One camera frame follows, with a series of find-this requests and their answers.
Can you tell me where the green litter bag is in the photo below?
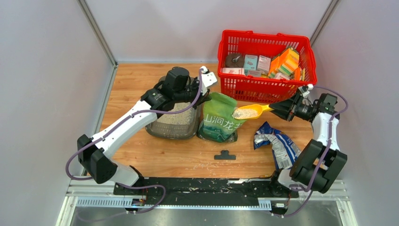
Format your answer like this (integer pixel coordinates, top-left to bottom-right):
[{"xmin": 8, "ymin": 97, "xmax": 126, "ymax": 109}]
[{"xmin": 197, "ymin": 92, "xmax": 246, "ymax": 143}]

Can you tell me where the yellow plastic scoop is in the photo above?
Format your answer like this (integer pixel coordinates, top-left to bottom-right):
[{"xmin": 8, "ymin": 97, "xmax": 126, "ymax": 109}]
[{"xmin": 232, "ymin": 104, "xmax": 272, "ymax": 120}]

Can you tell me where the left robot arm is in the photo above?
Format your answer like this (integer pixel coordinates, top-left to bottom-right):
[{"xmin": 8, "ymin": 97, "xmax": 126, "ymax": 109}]
[{"xmin": 73, "ymin": 66, "xmax": 217, "ymax": 195}]

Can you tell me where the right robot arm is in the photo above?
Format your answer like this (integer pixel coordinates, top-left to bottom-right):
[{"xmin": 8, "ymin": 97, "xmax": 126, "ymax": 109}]
[{"xmin": 270, "ymin": 92, "xmax": 347, "ymax": 194}]

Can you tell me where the grey litter box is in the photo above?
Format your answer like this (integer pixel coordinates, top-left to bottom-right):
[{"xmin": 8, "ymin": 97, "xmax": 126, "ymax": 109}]
[{"xmin": 141, "ymin": 74, "xmax": 200, "ymax": 139}]

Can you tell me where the pink flat box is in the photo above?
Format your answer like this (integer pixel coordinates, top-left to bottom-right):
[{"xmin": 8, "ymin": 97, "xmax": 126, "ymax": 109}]
[{"xmin": 222, "ymin": 67, "xmax": 245, "ymax": 75}]

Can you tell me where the orange box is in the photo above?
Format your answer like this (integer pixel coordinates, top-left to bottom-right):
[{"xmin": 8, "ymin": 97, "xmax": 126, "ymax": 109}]
[{"xmin": 267, "ymin": 47, "xmax": 300, "ymax": 78}]

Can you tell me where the pink grey box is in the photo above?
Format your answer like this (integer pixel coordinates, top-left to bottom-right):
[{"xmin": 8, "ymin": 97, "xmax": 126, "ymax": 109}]
[{"xmin": 256, "ymin": 55, "xmax": 271, "ymax": 74}]

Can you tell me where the teal small box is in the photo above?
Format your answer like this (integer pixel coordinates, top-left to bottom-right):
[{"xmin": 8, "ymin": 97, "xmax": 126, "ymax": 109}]
[{"xmin": 243, "ymin": 54, "xmax": 258, "ymax": 71}]

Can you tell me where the blue crumpled bag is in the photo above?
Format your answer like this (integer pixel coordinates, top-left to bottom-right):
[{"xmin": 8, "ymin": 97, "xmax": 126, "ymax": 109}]
[{"xmin": 253, "ymin": 121, "xmax": 302, "ymax": 170}]

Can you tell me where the brown round item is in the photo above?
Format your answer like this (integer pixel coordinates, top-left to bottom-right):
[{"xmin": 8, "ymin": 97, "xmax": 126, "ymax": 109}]
[{"xmin": 224, "ymin": 53, "xmax": 245, "ymax": 68}]

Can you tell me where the red shopping basket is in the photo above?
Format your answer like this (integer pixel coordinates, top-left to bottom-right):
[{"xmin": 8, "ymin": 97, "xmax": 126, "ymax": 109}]
[{"xmin": 218, "ymin": 30, "xmax": 317, "ymax": 104}]

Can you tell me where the black bag clip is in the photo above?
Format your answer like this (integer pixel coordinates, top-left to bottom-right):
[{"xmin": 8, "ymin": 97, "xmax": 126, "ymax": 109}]
[{"xmin": 214, "ymin": 150, "xmax": 236, "ymax": 160}]

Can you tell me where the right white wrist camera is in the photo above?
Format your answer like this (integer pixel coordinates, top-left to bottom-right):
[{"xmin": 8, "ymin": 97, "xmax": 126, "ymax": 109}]
[{"xmin": 298, "ymin": 84, "xmax": 314, "ymax": 98}]

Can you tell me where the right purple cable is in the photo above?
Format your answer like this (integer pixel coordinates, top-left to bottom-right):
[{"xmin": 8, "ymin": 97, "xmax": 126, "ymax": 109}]
[{"xmin": 271, "ymin": 86, "xmax": 349, "ymax": 218}]

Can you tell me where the purple cable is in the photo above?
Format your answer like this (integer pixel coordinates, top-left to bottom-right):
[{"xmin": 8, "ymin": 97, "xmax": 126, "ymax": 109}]
[
  {"xmin": 65, "ymin": 68, "xmax": 205, "ymax": 216},
  {"xmin": 271, "ymin": 86, "xmax": 349, "ymax": 218}
]

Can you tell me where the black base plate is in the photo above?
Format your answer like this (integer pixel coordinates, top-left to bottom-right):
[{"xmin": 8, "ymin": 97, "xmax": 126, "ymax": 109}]
[{"xmin": 113, "ymin": 177, "xmax": 299, "ymax": 206}]

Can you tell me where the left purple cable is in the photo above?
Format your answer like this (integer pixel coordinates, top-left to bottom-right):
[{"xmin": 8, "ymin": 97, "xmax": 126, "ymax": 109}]
[{"xmin": 65, "ymin": 68, "xmax": 205, "ymax": 216}]

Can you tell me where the aluminium rail frame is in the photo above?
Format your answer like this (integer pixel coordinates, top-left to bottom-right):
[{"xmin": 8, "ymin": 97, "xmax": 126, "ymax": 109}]
[{"xmin": 57, "ymin": 180, "xmax": 358, "ymax": 226}]

